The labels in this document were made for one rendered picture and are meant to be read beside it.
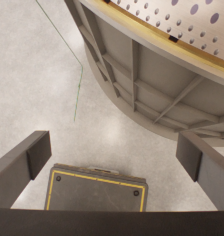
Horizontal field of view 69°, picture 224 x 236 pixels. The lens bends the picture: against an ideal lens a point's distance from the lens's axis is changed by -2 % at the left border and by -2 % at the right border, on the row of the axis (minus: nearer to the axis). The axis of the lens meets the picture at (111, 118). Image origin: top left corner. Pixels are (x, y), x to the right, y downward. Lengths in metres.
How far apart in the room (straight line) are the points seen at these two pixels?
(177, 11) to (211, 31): 0.07
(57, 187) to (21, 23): 1.76
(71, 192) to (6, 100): 1.18
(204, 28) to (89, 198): 1.14
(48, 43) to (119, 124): 1.13
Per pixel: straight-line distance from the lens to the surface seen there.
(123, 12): 0.40
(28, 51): 2.06
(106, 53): 0.81
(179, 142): 0.16
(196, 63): 0.37
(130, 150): 1.49
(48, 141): 0.16
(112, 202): 1.24
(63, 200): 1.33
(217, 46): 0.37
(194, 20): 0.37
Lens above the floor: 1.48
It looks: 79 degrees down
